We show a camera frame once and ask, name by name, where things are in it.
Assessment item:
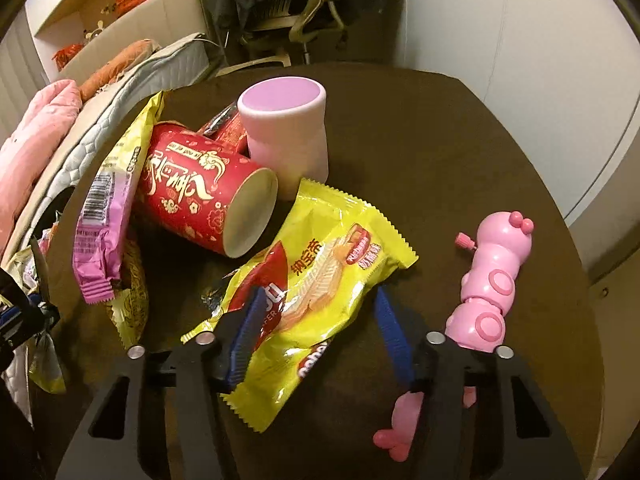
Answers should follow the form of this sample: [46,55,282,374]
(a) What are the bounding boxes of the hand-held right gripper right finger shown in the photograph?
[375,285,586,480]

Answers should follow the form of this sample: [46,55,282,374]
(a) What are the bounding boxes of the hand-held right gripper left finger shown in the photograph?
[55,285,271,480]

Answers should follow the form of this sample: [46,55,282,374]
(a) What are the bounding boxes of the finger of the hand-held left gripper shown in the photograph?
[0,267,31,331]
[29,236,62,332]

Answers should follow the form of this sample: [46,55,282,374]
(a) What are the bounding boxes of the yellow crinkled wrapper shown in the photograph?
[27,332,68,395]

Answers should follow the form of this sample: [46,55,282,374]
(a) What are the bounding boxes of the purple yellow snack packet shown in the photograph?
[72,91,166,306]

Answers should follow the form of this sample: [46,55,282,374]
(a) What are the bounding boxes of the yellow wafer packet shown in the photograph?
[180,177,420,433]

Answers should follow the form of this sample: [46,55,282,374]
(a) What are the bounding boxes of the gold patterned packet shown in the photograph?
[107,235,151,351]

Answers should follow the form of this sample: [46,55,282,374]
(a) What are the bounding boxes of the red paper cup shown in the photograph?
[131,121,280,259]

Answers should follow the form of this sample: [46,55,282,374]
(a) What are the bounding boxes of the red black wrapper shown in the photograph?
[192,102,251,158]

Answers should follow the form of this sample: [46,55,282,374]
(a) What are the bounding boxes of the pink caterpillar toy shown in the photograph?
[372,211,535,462]

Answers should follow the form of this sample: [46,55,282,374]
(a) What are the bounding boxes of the pink floral quilt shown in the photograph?
[0,79,83,246]

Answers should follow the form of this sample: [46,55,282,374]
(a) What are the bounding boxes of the bed with beige sheet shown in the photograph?
[0,34,216,261]

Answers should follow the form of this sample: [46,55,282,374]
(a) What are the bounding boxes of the pink white cup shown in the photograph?
[236,76,331,200]

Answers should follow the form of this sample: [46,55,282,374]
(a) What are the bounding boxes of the pale vertical blinds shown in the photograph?
[0,10,56,131]

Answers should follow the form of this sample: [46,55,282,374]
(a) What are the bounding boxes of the orange pillow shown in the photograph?
[77,39,161,102]

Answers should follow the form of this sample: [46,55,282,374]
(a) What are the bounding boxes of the small orange plastic bag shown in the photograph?
[51,42,86,72]

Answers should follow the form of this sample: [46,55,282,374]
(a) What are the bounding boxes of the beige padded headboard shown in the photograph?
[55,0,211,83]

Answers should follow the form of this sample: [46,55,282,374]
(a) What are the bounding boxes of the beige office chair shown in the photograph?
[240,0,351,68]

